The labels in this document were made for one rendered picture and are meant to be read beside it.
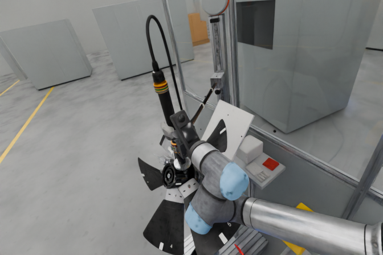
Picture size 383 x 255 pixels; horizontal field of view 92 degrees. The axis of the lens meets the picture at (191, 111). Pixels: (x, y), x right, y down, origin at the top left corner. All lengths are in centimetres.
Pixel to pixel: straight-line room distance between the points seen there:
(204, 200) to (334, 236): 26
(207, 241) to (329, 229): 47
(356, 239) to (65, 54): 786
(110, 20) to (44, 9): 729
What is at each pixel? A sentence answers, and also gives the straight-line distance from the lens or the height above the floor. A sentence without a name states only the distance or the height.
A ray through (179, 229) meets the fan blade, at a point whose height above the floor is 100.
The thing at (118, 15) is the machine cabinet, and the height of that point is 179.
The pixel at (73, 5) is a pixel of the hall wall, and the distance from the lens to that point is 1283.
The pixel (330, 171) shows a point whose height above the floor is 99.
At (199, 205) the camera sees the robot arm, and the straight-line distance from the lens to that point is 50.
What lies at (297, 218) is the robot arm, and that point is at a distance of 52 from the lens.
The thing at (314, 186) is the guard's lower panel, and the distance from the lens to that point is 147.
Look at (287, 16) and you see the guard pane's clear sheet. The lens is 108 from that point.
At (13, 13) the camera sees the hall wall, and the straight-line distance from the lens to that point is 1342.
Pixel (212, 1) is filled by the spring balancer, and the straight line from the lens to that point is 118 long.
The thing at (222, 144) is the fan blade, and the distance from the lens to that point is 75.
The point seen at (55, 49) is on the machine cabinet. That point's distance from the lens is 791.
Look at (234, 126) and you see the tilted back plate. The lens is 104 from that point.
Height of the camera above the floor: 192
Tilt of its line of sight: 32 degrees down
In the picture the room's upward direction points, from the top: 11 degrees counter-clockwise
